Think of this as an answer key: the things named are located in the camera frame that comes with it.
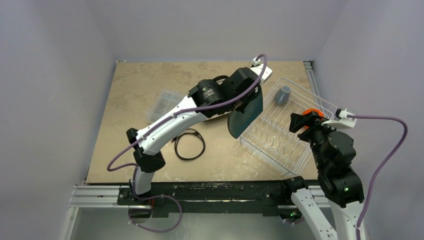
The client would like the grey mug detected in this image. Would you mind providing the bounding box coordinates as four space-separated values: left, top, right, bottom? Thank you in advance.
274 85 291 106

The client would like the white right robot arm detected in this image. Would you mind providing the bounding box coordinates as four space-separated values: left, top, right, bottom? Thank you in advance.
280 111 366 240

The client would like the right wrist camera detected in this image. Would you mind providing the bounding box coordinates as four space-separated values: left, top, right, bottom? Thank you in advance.
321 108 357 130

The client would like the black coiled cable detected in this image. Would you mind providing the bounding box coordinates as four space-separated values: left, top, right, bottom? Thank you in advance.
170 128 206 162

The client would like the clear plastic box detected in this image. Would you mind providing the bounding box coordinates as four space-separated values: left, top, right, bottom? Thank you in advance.
146 89 185 124

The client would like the teal square plate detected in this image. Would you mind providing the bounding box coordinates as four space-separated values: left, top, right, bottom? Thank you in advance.
227 106 263 139

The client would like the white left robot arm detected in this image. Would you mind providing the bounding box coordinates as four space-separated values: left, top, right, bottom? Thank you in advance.
126 64 273 205

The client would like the white wire dish rack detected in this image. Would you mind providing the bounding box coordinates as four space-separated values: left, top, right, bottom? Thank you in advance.
239 77 337 177

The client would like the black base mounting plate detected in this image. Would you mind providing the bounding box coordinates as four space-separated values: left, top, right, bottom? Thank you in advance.
117 179 300 219

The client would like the orange bowl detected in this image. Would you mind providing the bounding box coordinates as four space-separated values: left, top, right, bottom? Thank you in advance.
301 108 327 130

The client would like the floral square plate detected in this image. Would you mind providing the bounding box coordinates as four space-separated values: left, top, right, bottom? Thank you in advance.
203 112 231 122

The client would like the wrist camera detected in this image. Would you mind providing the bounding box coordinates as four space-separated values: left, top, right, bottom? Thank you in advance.
249 58 273 85
321 108 357 130

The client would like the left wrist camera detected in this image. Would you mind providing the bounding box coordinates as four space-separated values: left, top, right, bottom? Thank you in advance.
249 58 273 85

